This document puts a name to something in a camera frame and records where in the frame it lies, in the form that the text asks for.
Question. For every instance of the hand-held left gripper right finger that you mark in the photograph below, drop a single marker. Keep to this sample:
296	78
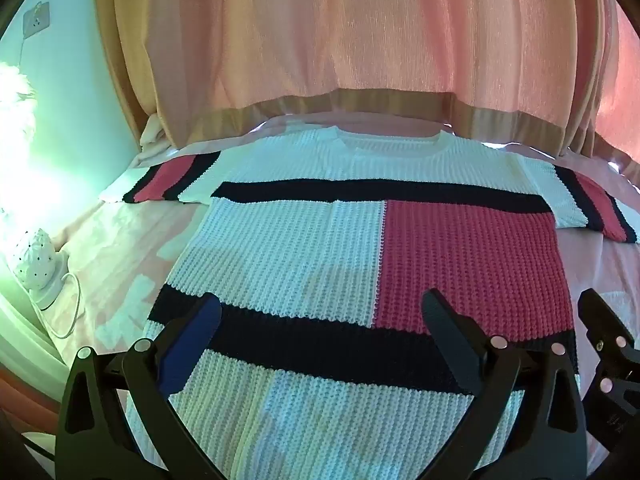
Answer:
442	325

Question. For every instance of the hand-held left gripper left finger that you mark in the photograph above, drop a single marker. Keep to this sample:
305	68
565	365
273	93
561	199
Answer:
197	327

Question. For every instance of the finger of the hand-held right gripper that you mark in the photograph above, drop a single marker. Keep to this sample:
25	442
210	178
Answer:
602	317

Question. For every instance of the white red black knit sweater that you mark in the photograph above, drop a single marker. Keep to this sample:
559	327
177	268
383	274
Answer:
300	250

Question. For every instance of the pink printed bedsheet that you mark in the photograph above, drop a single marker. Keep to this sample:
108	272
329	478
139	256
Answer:
120	240

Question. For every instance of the white dotted table lamp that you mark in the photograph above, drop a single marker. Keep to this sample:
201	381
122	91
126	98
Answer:
35	260

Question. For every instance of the white pillow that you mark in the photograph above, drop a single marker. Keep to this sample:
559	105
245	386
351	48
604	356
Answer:
155	135

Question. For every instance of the pink orange curtain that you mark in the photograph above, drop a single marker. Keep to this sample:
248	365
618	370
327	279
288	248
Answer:
350	30

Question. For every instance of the wooden bed frame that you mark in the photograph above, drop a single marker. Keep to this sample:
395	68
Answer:
25	390

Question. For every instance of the white wall socket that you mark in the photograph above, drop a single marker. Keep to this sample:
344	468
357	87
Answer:
36	20

